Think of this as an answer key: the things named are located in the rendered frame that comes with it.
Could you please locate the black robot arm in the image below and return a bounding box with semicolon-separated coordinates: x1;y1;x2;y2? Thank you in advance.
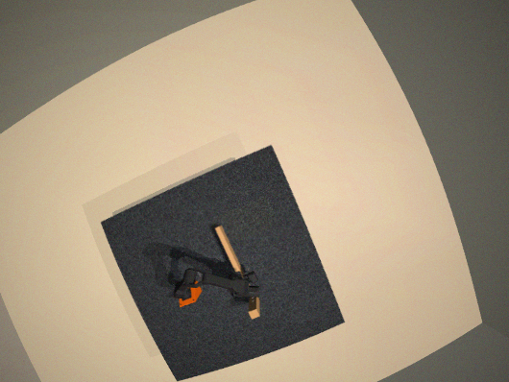
174;268;259;301

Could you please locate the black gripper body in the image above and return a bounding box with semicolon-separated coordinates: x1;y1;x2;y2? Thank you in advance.
244;271;258;284

